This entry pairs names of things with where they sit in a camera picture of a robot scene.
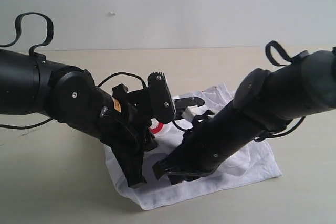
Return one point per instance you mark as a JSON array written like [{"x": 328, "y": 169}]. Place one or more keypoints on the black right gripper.
[{"x": 202, "y": 152}]

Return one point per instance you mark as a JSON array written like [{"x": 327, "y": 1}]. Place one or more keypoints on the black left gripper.
[{"x": 125, "y": 127}]

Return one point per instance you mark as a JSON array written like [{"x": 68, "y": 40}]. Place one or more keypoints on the white t-shirt red lettering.
[{"x": 253, "y": 163}]

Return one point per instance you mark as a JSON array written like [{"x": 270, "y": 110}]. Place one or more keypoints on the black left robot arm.
[{"x": 70, "y": 96}]

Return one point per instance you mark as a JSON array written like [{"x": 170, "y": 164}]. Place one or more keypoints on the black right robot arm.
[{"x": 263, "y": 106}]

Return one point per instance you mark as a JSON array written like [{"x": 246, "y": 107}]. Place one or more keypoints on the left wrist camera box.
[{"x": 161, "y": 101}]

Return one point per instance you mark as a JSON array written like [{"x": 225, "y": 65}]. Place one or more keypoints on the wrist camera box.
[
  {"x": 181, "y": 104},
  {"x": 161, "y": 101}
]

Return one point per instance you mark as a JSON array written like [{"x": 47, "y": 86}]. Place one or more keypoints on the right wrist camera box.
[{"x": 181, "y": 104}]

